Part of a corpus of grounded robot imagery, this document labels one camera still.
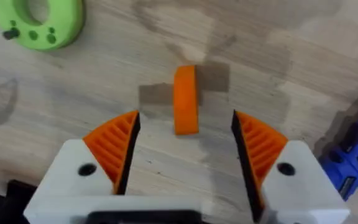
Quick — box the green disc with holes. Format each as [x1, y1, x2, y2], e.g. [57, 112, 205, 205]
[0, 0, 85, 52]

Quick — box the orange ribbed wedge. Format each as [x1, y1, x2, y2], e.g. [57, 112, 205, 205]
[173, 65, 200, 136]

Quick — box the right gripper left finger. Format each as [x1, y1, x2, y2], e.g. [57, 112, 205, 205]
[37, 110, 142, 198]

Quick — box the black screw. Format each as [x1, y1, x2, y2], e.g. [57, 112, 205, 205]
[2, 27, 21, 40]

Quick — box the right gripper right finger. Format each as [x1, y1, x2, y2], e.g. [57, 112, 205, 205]
[231, 110, 351, 223]

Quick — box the blue electric screwdriver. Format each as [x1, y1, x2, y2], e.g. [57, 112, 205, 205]
[318, 93, 358, 202]

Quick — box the black rail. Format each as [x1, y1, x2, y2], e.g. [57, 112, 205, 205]
[0, 179, 39, 224]

